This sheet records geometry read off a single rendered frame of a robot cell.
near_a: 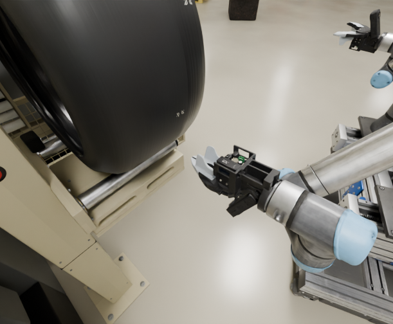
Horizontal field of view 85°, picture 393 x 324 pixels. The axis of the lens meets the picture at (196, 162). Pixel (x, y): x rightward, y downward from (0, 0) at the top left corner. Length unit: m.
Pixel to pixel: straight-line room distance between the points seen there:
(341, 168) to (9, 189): 0.70
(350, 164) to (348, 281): 0.98
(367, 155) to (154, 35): 0.44
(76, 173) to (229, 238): 1.04
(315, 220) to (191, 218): 1.25
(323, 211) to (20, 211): 0.64
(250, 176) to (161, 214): 1.24
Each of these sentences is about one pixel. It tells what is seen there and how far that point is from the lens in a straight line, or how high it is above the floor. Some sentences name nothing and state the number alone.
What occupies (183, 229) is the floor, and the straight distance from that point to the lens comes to 1.54.
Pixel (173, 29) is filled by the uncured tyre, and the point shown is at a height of 1.28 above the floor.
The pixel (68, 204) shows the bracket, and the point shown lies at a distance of 0.60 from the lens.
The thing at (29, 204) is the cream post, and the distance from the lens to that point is 0.66.
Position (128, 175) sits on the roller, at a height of 0.91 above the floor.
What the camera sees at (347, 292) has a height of 0.23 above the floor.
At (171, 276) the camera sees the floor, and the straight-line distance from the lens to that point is 1.44.
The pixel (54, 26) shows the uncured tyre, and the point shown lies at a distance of 0.36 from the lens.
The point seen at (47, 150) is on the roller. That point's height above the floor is 0.91.
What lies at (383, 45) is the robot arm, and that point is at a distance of 1.41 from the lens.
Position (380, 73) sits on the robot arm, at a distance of 1.28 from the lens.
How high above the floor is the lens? 1.39
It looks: 47 degrees down
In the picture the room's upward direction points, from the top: straight up
